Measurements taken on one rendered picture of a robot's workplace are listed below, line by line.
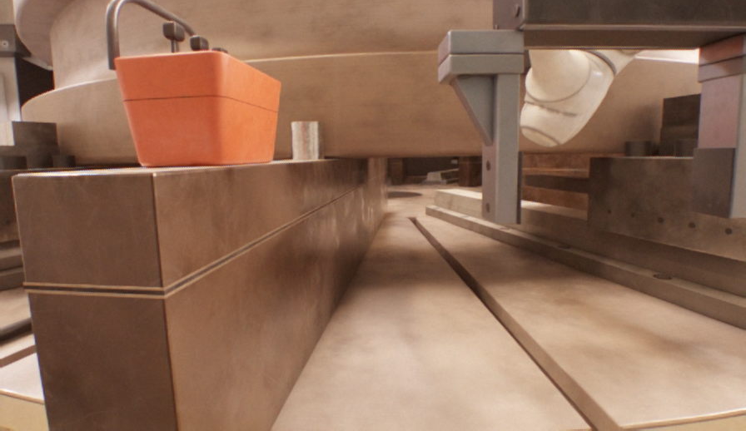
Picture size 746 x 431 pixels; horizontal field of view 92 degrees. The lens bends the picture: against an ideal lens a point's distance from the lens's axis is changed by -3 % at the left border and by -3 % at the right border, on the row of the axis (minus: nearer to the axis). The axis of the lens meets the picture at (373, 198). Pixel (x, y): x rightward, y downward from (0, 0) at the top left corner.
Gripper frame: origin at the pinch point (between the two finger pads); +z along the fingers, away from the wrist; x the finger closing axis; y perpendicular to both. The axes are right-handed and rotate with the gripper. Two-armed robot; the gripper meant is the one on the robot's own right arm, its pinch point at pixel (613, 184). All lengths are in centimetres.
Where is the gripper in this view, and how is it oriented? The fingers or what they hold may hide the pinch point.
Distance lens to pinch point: 25.6
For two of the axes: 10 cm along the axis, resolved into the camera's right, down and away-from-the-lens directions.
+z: 0.2, 9.9, 1.2
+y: 0.2, 1.2, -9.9
